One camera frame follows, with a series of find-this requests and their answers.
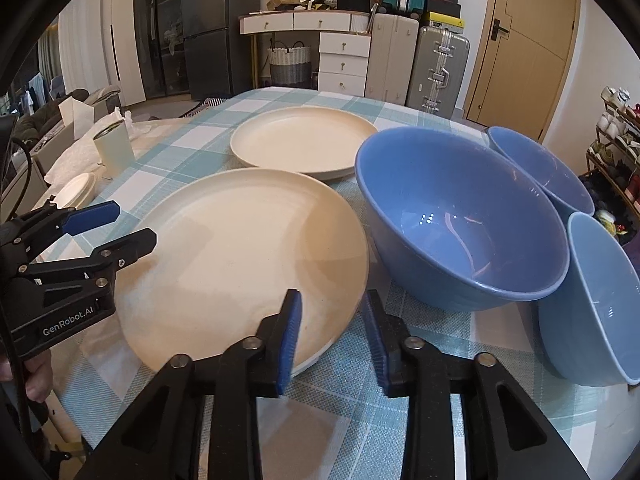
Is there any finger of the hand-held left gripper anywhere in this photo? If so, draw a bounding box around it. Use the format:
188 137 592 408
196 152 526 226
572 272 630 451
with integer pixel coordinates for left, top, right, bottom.
0 200 121 262
21 227 158 288

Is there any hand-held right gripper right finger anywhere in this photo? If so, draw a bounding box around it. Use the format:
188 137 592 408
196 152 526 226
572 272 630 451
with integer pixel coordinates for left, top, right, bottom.
363 289 593 480

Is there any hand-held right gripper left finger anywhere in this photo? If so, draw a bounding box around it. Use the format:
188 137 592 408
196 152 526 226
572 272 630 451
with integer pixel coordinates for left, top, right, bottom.
87 288 303 480

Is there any large cream plate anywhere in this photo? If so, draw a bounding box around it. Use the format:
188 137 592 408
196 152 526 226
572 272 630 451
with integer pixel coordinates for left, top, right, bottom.
230 106 378 182
116 169 371 378

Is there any light blue bowl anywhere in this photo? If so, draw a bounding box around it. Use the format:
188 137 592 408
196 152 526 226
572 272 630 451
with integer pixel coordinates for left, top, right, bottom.
537 211 640 387

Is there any person's left hand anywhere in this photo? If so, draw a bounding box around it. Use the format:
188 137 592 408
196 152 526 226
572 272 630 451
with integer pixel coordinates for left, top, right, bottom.
24 349 54 404

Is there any small cream plate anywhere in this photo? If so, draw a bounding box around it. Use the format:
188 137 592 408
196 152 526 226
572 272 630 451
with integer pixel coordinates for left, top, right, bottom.
52 172 98 209

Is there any cream cup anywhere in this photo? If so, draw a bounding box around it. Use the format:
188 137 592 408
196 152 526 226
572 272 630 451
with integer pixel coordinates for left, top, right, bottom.
93 121 135 177

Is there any checked teal tablecloth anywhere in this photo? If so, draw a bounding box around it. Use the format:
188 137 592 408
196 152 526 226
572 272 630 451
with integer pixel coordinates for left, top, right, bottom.
50 86 640 480

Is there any grey sofa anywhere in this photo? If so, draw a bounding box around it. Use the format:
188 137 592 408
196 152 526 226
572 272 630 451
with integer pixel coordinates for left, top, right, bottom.
10 87 121 161

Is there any striped rug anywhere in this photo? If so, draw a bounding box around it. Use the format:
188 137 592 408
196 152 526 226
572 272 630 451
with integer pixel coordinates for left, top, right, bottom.
182 96 226 118

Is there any dark glass cabinet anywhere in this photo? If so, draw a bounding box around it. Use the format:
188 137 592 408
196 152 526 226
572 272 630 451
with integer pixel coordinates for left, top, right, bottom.
135 0 191 103

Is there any dark grey refrigerator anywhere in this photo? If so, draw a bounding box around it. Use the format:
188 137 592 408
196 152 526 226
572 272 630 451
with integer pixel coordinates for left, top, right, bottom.
181 0 263 101

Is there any woven laundry basket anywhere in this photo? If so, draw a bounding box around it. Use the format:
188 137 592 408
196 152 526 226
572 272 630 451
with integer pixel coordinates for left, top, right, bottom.
268 40 312 87

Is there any white vanity desk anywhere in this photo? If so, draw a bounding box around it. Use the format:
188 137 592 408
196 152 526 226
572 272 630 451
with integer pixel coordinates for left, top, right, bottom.
239 10 373 96

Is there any silver suitcase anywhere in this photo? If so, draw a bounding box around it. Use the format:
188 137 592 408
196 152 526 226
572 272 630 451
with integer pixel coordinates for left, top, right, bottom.
406 25 471 120

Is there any cream suitcase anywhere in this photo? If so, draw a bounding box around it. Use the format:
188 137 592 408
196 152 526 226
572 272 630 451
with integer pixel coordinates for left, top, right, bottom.
366 12 420 106

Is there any wooden shoe rack with shoes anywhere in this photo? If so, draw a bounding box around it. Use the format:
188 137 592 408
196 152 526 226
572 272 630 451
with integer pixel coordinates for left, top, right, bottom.
582 86 640 238

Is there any yellow black shoe box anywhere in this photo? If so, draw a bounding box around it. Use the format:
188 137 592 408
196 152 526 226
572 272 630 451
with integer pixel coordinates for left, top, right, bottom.
425 15 465 32

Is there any wooden door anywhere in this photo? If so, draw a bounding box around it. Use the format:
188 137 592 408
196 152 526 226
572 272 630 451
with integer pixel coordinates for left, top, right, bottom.
462 0 581 143

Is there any black shoe box red logo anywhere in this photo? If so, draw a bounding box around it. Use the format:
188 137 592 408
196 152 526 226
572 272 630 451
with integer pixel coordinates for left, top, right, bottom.
426 0 462 18

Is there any black cable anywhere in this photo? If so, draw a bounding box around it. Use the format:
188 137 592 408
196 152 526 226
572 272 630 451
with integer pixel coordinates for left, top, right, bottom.
9 137 35 216

